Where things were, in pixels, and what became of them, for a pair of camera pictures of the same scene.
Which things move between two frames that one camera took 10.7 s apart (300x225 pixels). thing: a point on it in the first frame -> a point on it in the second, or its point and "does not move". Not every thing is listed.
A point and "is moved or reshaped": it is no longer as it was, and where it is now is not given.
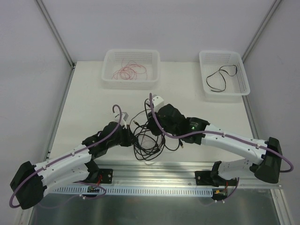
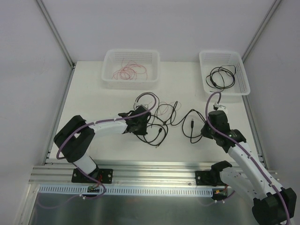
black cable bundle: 148,146 is moved or reshaped
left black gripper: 128,137 -> 143,121
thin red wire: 129,71 does not move
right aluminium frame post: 261,29 does not move
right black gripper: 154,124 -> 206,131
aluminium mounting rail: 175,174 does not move
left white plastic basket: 131,69 does not move
